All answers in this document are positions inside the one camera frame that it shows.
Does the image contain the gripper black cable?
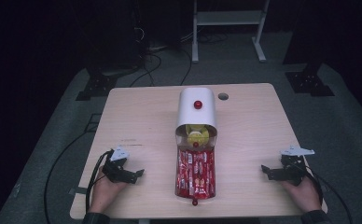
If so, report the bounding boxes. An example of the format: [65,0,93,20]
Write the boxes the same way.
[303,169,354,224]
[85,149,114,217]

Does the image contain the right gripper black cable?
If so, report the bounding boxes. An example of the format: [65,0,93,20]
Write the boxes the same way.
[303,169,354,224]

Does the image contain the black stand base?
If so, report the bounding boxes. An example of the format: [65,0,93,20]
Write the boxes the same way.
[75,72,118,102]
[285,70,336,97]

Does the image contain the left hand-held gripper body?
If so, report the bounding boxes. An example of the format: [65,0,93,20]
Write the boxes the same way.
[103,146,137,185]

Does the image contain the person's left hand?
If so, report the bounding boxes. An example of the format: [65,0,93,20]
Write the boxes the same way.
[89,166,129,215]

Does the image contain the white storage box red knob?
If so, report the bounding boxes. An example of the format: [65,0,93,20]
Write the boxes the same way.
[175,87,218,133]

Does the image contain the small clear drawer red knob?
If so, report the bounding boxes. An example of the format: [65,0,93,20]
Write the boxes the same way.
[174,123,218,149]

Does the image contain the person's right hand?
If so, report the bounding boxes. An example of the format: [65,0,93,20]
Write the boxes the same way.
[281,176,323,213]

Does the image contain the black floor cables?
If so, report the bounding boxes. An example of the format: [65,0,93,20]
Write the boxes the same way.
[128,46,193,88]

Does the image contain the long clear drawer red knob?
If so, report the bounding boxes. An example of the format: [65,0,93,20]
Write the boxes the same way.
[174,145,217,207]

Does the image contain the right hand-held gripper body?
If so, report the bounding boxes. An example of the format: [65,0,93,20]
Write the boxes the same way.
[280,145,315,187]

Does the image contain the white metal desk frame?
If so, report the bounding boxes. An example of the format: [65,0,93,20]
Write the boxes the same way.
[191,0,271,64]

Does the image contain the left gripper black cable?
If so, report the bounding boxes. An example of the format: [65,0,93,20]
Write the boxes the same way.
[85,149,114,217]

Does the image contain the pile of red snack packets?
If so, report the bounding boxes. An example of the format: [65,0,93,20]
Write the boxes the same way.
[176,148,216,200]

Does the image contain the long black floor cable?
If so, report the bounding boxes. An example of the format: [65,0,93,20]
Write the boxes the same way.
[43,132,91,224]

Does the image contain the yellow snack packet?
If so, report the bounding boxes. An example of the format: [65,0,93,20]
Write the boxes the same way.
[185,124,211,147]

